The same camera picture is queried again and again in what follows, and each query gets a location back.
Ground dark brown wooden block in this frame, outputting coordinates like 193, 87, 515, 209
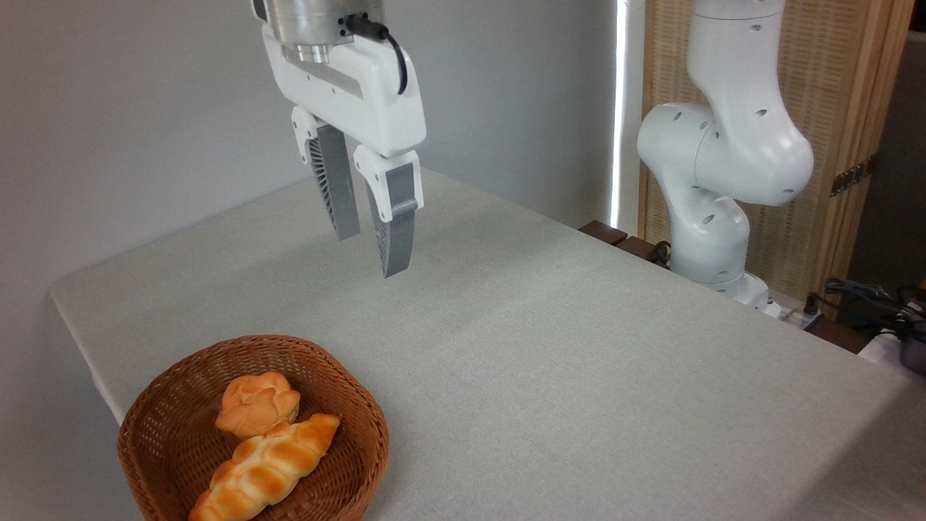
615, 235, 671, 269
578, 220, 629, 247

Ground brown woven wicker basket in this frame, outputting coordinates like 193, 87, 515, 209
117, 334, 391, 521

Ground metal screen hinge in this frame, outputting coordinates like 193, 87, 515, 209
830, 155, 877, 198

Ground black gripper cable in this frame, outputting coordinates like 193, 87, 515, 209
339, 14, 409, 96

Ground white power strip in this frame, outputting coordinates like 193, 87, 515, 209
777, 300, 826, 328

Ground flower-shaped bread roll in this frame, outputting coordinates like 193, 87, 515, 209
214, 371, 302, 441

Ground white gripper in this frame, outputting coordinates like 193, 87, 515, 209
262, 25, 428, 279

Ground black cable bundle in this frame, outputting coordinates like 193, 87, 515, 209
805, 277, 926, 342

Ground light grey tablecloth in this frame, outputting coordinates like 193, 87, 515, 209
49, 166, 926, 521

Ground braided golden bread loaf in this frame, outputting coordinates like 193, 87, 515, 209
187, 412, 342, 521

